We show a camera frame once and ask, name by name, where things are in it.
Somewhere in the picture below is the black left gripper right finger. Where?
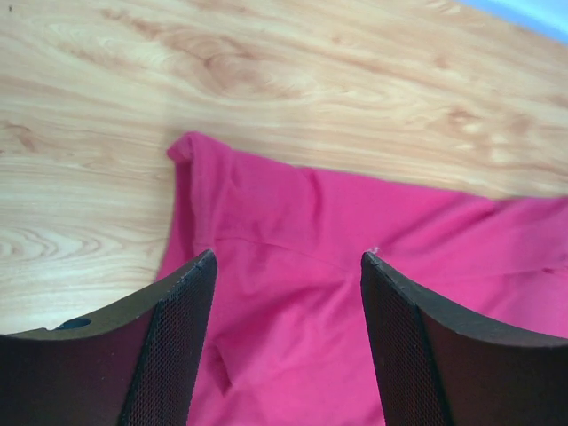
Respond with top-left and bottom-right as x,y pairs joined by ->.
361,253 -> 567,425

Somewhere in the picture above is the magenta pink t shirt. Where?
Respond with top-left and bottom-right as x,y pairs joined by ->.
160,132 -> 567,425

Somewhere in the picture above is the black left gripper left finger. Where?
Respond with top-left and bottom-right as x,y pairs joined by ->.
1,251 -> 217,425

